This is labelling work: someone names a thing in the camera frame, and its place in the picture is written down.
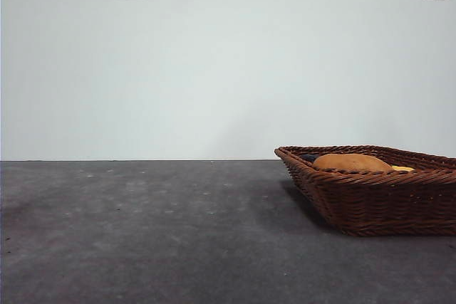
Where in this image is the brown potato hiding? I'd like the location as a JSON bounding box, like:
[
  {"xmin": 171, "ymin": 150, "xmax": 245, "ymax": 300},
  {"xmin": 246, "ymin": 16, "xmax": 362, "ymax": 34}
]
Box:
[{"xmin": 312, "ymin": 153, "xmax": 395, "ymax": 174}]

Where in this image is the brown wicker basket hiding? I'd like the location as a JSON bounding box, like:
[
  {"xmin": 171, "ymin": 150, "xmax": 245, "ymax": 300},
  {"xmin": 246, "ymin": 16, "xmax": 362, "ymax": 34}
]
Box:
[{"xmin": 274, "ymin": 145, "xmax": 456, "ymax": 237}]

